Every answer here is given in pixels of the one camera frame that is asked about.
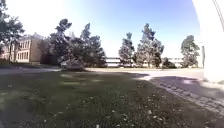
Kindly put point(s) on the dark green grass field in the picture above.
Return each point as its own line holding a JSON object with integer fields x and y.
{"x": 83, "y": 100}

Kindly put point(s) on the pale bush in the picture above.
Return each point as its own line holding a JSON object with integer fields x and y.
{"x": 71, "y": 64}

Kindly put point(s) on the dark green bush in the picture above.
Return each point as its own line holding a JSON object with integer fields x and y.
{"x": 168, "y": 64}

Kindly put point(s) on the yellow building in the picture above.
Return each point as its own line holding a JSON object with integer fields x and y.
{"x": 30, "y": 50}

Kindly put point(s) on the long white building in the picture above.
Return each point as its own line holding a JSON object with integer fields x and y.
{"x": 113, "y": 61}

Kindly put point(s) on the dark green tree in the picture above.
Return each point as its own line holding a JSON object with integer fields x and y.
{"x": 189, "y": 50}
{"x": 10, "y": 33}
{"x": 126, "y": 50}
{"x": 60, "y": 41}
{"x": 89, "y": 48}
{"x": 148, "y": 46}

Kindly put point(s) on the grey asphalt road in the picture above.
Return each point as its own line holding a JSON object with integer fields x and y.
{"x": 188, "y": 86}

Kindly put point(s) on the grey cobblestone strip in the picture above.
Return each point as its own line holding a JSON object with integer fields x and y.
{"x": 200, "y": 99}

